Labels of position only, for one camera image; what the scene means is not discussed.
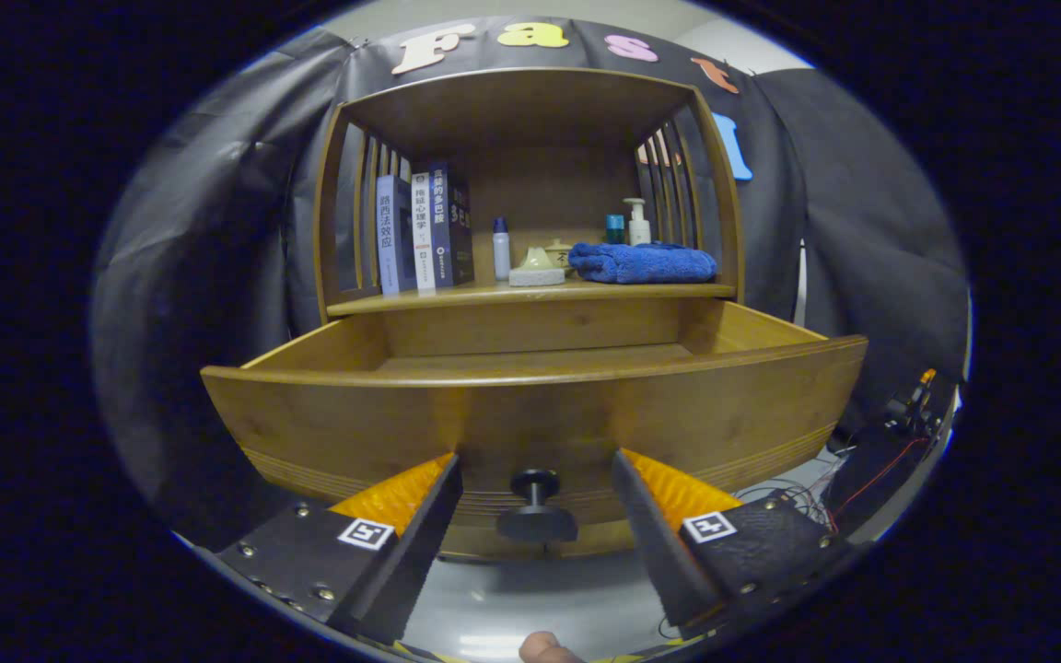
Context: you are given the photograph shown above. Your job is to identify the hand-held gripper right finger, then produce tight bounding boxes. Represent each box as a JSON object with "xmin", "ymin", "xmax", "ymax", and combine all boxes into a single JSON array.
[{"xmin": 611, "ymin": 448, "xmax": 854, "ymax": 632}]

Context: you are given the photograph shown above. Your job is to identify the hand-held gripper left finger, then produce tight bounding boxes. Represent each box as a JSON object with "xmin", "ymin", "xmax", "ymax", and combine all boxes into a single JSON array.
[{"xmin": 215, "ymin": 451, "xmax": 463, "ymax": 646}]

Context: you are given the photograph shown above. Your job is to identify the wooden drawer with black knob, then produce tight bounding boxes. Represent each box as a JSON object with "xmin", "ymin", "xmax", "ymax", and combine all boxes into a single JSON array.
[{"xmin": 201, "ymin": 299, "xmax": 869, "ymax": 561}]

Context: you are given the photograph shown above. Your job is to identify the cream scrub brush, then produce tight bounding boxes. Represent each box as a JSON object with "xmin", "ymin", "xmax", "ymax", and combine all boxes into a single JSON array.
[{"xmin": 508, "ymin": 247, "xmax": 567, "ymax": 287}]

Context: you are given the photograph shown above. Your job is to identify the wooden countertop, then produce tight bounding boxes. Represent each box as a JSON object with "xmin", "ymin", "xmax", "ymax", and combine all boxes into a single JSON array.
[{"xmin": 326, "ymin": 272, "xmax": 738, "ymax": 319}]

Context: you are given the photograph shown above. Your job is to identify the wooden cabinet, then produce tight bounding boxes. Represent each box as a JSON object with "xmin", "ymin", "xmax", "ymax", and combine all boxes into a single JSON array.
[{"xmin": 312, "ymin": 66, "xmax": 748, "ymax": 561}]

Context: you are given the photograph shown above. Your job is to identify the black equipment with orange clip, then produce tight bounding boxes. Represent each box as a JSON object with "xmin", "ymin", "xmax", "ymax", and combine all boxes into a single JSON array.
[{"xmin": 825, "ymin": 368, "xmax": 955, "ymax": 535}]

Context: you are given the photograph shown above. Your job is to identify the blue folded towel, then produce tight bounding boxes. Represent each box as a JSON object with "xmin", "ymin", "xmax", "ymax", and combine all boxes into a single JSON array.
[{"xmin": 568, "ymin": 241, "xmax": 718, "ymax": 285}]

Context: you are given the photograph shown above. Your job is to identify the light blue book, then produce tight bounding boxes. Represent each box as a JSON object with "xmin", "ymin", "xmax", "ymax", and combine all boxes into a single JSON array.
[{"xmin": 376, "ymin": 174, "xmax": 416, "ymax": 296}]

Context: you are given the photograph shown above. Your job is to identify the white pump bottle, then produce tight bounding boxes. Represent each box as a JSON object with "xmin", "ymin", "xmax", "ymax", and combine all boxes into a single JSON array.
[{"xmin": 623, "ymin": 197, "xmax": 652, "ymax": 247}]

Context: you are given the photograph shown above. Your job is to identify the white book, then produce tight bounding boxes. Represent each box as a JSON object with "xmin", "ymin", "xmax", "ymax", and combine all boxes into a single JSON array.
[{"xmin": 411, "ymin": 171, "xmax": 437, "ymax": 291}]

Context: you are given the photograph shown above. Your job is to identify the dark blue book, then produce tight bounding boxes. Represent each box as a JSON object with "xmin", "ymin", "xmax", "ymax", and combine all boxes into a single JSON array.
[{"xmin": 429, "ymin": 164, "xmax": 476, "ymax": 288}]

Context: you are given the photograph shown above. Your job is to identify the black backdrop cloth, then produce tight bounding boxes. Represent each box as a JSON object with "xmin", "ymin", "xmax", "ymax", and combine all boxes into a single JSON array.
[{"xmin": 88, "ymin": 18, "xmax": 972, "ymax": 553}]

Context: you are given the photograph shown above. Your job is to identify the tangled floor cables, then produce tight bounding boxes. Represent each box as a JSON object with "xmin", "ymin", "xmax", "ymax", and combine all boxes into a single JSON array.
[{"xmin": 738, "ymin": 474, "xmax": 840, "ymax": 535}]

